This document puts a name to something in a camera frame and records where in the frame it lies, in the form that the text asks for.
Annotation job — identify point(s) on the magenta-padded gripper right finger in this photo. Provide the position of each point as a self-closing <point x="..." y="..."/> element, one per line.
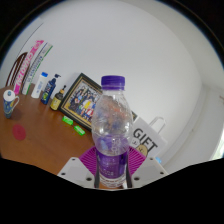
<point x="148" y="170"/>

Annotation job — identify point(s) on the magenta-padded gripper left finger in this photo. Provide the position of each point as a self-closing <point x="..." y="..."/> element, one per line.
<point x="75" y="170"/>

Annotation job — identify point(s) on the clear purple-capped water bottle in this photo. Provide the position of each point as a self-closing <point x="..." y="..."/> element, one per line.
<point x="111" y="133"/>

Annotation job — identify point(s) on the white paper gift bag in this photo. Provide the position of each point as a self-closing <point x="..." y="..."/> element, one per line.
<point x="148" y="140"/>

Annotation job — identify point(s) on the small green box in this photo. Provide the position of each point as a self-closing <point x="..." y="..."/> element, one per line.
<point x="79" y="130"/>
<point x="67" y="120"/>

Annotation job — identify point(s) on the flat round red coaster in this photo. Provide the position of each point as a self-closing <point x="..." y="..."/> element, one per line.
<point x="19" y="132"/>

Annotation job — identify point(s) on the framed group photo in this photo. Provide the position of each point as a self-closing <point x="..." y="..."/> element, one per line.
<point x="80" y="100"/>

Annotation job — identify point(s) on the dark amber pump bottle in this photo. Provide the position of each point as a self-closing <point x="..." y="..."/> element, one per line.
<point x="56" y="101"/>

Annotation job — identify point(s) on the dark blue pump bottle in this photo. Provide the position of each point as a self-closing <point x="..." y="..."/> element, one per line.
<point x="49" y="90"/>

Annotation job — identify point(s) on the white bottle with blue cap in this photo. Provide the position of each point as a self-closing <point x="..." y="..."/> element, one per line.
<point x="39" y="86"/>

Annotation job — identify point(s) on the blue patterned white cup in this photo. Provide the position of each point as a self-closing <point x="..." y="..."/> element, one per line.
<point x="10" y="103"/>

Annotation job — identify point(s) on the pink tall tube box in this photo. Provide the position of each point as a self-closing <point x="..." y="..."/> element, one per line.
<point x="25" y="71"/>

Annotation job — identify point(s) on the white blue tall tube box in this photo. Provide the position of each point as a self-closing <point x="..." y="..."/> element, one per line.
<point x="38" y="65"/>

